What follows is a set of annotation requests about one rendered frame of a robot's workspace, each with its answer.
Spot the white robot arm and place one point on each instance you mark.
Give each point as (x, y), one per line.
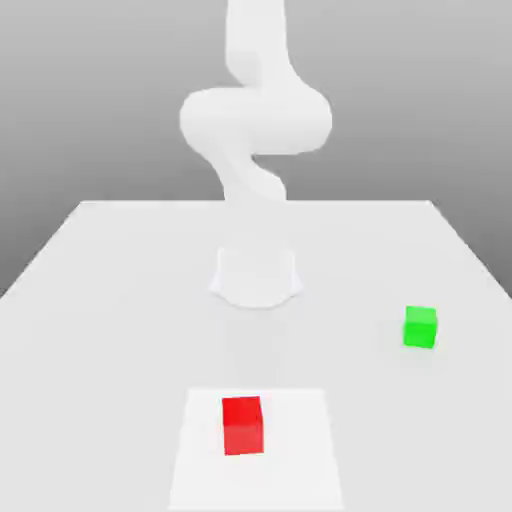
(256, 120)

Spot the small red cube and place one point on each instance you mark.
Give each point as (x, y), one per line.
(242, 426)

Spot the small green cube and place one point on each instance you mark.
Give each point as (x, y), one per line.
(419, 328)

